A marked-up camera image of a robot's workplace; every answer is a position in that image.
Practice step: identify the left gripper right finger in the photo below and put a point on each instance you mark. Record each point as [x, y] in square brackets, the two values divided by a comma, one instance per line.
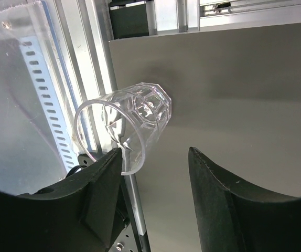
[235, 215]

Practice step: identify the clear plastic cup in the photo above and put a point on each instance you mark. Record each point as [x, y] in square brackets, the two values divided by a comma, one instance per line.
[132, 119]

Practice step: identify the slotted cable duct rail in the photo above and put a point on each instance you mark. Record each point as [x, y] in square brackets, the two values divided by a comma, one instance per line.
[43, 83]

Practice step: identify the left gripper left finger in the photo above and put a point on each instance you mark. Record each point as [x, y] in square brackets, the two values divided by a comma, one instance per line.
[34, 222]

